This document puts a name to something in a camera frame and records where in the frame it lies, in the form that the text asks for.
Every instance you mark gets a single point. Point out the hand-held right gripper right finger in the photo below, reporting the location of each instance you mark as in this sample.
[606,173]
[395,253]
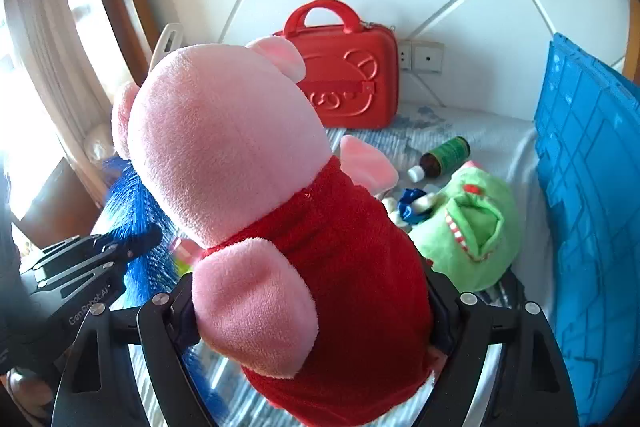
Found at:
[445,317]

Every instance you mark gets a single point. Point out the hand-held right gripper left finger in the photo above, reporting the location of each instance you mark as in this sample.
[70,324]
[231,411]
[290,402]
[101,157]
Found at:
[165,317]

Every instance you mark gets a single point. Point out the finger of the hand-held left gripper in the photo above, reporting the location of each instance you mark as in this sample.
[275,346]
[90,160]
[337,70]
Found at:
[65,254]
[140,239]

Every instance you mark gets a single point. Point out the blue feather duster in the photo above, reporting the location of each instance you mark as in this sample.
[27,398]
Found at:
[132,212]

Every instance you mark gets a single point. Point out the pink pig plush red dress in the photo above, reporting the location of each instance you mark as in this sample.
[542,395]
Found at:
[225,157]

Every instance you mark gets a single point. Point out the blue plastic crate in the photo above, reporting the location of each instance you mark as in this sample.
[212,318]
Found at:
[590,207]

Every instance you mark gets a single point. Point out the person's left hand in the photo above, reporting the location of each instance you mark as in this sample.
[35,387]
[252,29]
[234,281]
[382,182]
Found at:
[25,394]

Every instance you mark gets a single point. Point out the green dinosaur plush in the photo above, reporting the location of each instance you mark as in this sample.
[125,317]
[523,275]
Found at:
[475,227]

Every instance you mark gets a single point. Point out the clear plastic bag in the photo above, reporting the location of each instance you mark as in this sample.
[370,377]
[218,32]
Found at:
[97,147]

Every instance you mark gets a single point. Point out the white plush toy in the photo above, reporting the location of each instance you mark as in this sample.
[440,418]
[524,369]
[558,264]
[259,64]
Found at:
[401,210]

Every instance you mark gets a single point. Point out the brown bottle green label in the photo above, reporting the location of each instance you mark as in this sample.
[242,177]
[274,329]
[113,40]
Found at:
[445,154]

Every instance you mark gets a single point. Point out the white curtain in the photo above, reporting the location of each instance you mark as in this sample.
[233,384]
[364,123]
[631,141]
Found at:
[45,57]

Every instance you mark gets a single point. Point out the red bear suitcase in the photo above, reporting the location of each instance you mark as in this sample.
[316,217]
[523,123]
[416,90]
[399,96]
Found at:
[350,57]

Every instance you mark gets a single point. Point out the white wall socket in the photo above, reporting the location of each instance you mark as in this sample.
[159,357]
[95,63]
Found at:
[427,57]
[405,56]

